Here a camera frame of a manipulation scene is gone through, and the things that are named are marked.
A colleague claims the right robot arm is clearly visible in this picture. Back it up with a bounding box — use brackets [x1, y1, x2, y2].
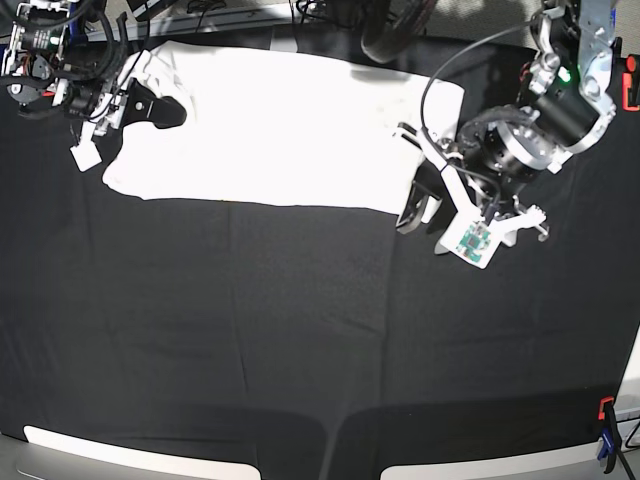
[1, 1, 187, 171]

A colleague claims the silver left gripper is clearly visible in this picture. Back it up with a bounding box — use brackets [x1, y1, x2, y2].
[395, 113, 572, 269]

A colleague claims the blue clamp near right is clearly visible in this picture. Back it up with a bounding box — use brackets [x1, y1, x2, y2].
[597, 396, 622, 474]

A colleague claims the orange clamp far right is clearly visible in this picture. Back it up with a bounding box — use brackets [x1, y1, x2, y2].
[622, 54, 639, 112]

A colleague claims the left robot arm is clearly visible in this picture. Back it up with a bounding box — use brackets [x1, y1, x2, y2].
[396, 1, 617, 269]

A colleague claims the white printed t-shirt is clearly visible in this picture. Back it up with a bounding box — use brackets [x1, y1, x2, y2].
[103, 41, 464, 214]

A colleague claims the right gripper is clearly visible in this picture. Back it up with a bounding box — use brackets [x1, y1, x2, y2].
[70, 78, 188, 172]

